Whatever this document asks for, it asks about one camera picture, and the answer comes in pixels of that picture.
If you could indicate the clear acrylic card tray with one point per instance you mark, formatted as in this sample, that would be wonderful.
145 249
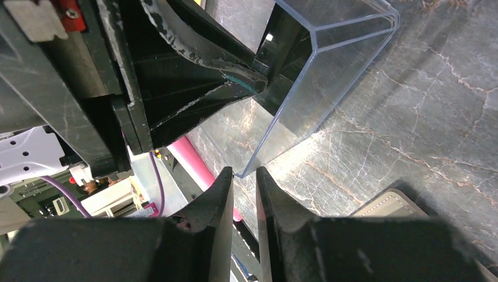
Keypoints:
346 36

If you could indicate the beige card holder wallet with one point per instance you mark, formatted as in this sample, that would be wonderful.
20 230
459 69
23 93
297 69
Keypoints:
414 245

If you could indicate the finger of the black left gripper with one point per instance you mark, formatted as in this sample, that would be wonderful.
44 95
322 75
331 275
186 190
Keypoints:
172 87
191 43

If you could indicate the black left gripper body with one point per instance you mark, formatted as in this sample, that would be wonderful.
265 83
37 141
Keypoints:
59 73

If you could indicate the pink cylindrical marker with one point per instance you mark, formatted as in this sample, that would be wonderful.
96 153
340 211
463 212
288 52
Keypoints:
192 163

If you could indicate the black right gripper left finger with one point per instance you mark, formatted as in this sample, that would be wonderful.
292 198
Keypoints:
108 249

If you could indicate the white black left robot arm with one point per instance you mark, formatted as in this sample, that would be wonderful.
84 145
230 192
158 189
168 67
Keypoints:
85 83

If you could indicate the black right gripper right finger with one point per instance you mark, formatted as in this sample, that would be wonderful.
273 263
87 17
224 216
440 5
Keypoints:
298 245

